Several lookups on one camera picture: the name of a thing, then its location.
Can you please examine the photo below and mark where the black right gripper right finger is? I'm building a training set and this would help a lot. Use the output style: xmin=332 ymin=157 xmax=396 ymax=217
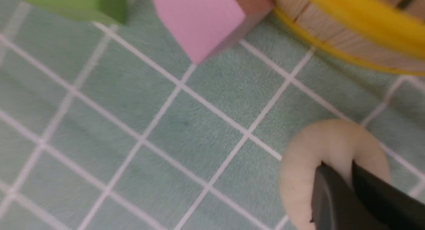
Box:
xmin=352 ymin=162 xmax=425 ymax=230

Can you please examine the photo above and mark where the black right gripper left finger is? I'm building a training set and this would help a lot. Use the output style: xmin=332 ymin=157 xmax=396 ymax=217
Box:
xmin=310 ymin=162 xmax=389 ymax=230

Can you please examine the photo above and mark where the white bun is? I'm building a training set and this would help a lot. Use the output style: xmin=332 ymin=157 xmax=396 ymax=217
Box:
xmin=279 ymin=119 xmax=391 ymax=230

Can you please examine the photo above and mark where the bamboo steamer tray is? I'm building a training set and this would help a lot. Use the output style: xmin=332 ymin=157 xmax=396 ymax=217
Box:
xmin=273 ymin=0 xmax=425 ymax=77

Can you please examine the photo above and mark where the pink cube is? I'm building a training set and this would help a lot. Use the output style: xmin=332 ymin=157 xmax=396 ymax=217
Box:
xmin=153 ymin=0 xmax=274 ymax=64

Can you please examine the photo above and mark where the green checkered tablecloth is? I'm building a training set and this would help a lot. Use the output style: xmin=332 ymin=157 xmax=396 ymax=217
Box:
xmin=0 ymin=0 xmax=424 ymax=230

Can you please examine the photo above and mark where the green cube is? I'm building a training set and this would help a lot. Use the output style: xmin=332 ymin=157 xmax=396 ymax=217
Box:
xmin=25 ymin=0 xmax=128 ymax=25

